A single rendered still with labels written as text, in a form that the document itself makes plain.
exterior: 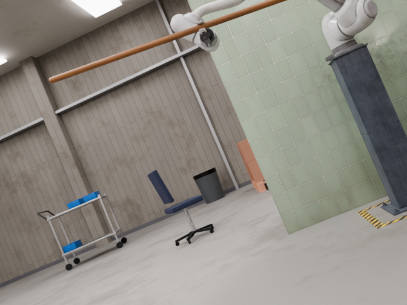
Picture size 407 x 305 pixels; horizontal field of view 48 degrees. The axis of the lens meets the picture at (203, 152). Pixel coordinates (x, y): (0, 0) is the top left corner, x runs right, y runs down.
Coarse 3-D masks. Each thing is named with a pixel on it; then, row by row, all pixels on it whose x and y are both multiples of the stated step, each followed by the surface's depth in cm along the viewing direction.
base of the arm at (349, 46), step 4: (344, 44) 277; (348, 44) 277; (352, 44) 277; (356, 44) 278; (360, 44) 275; (336, 48) 280; (340, 48) 278; (344, 48) 277; (348, 48) 276; (352, 48) 276; (332, 52) 286; (336, 52) 281; (340, 52) 277; (344, 52) 277; (328, 56) 285; (332, 56) 284; (336, 56) 277; (328, 60) 285
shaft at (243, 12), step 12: (276, 0) 209; (240, 12) 212; (252, 12) 212; (204, 24) 214; (216, 24) 214; (168, 36) 217; (180, 36) 216; (132, 48) 220; (144, 48) 219; (108, 60) 221; (72, 72) 224
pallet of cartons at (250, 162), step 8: (240, 144) 706; (248, 144) 705; (240, 152) 769; (248, 152) 705; (248, 160) 705; (256, 160) 705; (248, 168) 768; (256, 168) 705; (256, 176) 705; (256, 184) 701
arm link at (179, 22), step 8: (224, 0) 255; (232, 0) 255; (240, 0) 257; (200, 8) 252; (208, 8) 253; (216, 8) 254; (224, 8) 256; (176, 16) 246; (184, 16) 246; (192, 16) 246; (200, 16) 251; (176, 24) 245; (184, 24) 244; (192, 24) 244; (176, 32) 249; (192, 40) 247
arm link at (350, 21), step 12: (324, 0) 259; (336, 0) 258; (348, 0) 258; (360, 0) 256; (336, 12) 263; (348, 12) 258; (360, 12) 255; (372, 12) 256; (348, 24) 264; (360, 24) 260
